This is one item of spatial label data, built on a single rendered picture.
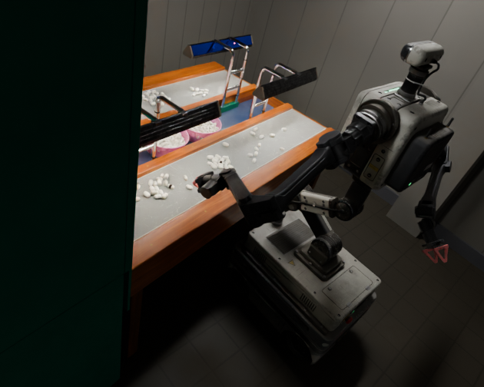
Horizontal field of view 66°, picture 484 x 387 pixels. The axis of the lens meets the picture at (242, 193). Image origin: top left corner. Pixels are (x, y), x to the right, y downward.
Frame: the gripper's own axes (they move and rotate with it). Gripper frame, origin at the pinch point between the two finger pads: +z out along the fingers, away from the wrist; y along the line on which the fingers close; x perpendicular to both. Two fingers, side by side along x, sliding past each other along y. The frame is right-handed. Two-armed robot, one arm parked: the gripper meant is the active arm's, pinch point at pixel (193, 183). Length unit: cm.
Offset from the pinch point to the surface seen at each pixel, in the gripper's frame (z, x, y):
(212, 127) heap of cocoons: 40, -18, -58
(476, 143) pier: -69, 51, -189
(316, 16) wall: 47, -75, -232
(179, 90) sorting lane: 74, -47, -72
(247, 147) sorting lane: 19, 0, -61
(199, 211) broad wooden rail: -0.4, 12.6, 3.1
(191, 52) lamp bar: 42, -63, -64
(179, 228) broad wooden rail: -2.1, 14.0, 17.3
